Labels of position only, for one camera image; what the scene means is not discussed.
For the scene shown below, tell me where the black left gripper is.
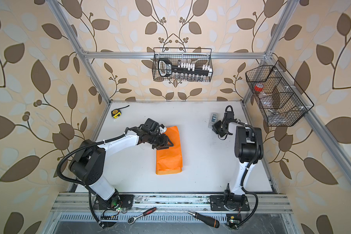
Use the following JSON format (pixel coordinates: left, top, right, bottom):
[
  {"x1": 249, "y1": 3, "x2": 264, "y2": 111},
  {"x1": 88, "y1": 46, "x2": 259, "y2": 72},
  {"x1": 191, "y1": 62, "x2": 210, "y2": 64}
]
[{"x1": 147, "y1": 133, "x2": 175, "y2": 150}]

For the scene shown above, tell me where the side wire basket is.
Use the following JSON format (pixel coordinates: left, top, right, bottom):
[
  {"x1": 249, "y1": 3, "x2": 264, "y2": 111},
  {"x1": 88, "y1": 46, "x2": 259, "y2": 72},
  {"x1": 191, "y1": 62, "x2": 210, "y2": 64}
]
[{"x1": 245, "y1": 61, "x2": 314, "y2": 127}]

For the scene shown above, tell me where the red capped plastic bottle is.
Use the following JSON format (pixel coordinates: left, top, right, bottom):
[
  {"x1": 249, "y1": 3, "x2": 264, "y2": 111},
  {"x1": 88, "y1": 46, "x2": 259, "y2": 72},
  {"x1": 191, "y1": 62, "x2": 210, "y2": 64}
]
[{"x1": 254, "y1": 83, "x2": 267, "y2": 98}]

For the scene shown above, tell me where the red handled ratchet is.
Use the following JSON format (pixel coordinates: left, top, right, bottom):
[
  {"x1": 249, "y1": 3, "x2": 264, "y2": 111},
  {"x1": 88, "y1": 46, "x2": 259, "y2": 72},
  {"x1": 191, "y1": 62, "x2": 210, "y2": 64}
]
[{"x1": 127, "y1": 207, "x2": 157, "y2": 225}]

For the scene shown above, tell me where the black orange screwdriver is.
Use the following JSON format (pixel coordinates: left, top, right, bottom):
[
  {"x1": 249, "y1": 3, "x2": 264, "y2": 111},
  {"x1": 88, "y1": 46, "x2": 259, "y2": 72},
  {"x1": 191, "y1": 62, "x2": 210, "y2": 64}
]
[{"x1": 188, "y1": 211, "x2": 220, "y2": 228}]

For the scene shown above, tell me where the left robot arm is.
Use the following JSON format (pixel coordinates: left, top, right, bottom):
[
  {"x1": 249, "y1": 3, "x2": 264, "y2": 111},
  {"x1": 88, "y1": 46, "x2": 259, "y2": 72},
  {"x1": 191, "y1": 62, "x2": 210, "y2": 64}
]
[{"x1": 56, "y1": 119, "x2": 174, "y2": 202}]

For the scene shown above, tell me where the socket set rail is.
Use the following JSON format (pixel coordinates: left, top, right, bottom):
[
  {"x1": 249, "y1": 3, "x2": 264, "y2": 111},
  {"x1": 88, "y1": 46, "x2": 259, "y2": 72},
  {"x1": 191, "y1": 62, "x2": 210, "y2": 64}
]
[{"x1": 157, "y1": 58, "x2": 213, "y2": 79}]

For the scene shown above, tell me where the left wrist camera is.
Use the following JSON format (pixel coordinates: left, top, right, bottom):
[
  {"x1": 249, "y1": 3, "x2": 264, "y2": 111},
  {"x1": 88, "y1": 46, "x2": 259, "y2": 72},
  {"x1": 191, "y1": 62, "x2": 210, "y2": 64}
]
[{"x1": 144, "y1": 119, "x2": 167, "y2": 134}]

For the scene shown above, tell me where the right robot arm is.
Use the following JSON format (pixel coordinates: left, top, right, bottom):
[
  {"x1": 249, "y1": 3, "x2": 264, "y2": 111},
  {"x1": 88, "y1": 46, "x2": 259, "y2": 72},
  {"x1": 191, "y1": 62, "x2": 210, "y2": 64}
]
[{"x1": 212, "y1": 110, "x2": 263, "y2": 207}]

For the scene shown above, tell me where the back wire basket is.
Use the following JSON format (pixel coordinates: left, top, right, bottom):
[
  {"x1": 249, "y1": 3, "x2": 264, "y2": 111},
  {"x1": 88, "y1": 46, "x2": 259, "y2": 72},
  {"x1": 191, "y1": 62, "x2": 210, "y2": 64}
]
[{"x1": 152, "y1": 47, "x2": 214, "y2": 82}]

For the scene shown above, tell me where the yellow tape measure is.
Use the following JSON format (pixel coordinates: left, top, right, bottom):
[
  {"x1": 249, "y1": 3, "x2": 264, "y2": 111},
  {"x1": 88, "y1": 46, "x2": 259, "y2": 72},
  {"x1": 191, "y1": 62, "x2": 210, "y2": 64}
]
[{"x1": 111, "y1": 105, "x2": 130, "y2": 119}]

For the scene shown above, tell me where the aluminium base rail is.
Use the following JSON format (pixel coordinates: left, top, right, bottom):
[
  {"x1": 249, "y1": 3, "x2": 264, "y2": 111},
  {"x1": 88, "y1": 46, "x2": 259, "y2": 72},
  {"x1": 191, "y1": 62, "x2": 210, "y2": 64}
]
[{"x1": 51, "y1": 193, "x2": 293, "y2": 214}]

